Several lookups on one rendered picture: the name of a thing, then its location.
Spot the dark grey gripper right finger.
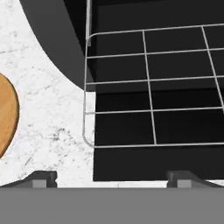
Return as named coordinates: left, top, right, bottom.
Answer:
left=166, top=170, right=224, bottom=188

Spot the black toaster oven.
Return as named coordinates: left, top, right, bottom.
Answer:
left=18, top=0, right=224, bottom=95

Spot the round wooden board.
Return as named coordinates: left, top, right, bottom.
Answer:
left=0, top=73, right=21, bottom=159

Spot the silver wire oven rack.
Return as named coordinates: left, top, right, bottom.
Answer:
left=82, top=24, right=224, bottom=149

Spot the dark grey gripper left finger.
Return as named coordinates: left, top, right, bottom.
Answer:
left=0, top=170, right=59, bottom=188

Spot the black toaster oven door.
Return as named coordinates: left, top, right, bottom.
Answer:
left=92, top=88, right=224, bottom=182

